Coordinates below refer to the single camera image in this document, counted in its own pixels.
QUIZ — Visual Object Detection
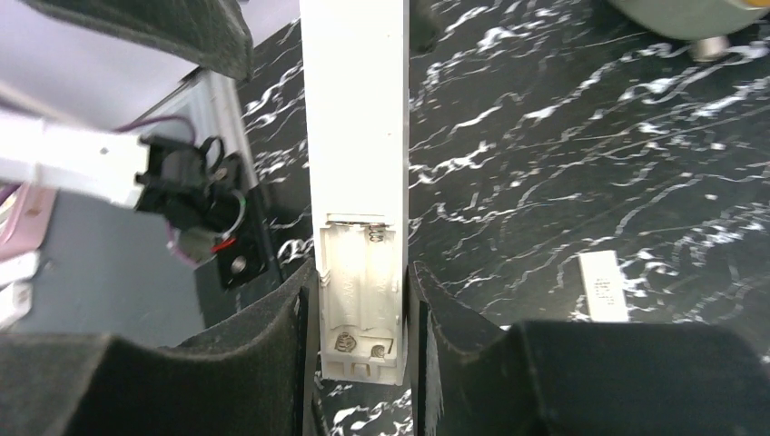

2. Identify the long white rectangular block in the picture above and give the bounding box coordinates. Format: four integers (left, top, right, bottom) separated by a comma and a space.
300, 0, 410, 386

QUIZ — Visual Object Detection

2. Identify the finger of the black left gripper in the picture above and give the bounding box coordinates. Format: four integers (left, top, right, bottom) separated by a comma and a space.
25, 0, 254, 81

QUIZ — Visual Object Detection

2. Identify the aluminium frame rail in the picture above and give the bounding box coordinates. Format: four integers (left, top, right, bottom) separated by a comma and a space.
118, 70, 258, 208

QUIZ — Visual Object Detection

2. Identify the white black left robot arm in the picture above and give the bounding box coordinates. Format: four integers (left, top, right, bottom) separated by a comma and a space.
1, 1, 276, 290

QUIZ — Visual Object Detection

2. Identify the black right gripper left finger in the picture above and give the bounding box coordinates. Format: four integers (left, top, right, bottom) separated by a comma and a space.
1, 261, 319, 435

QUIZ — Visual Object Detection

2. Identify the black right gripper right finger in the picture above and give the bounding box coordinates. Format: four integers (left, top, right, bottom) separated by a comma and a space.
408, 262, 769, 435

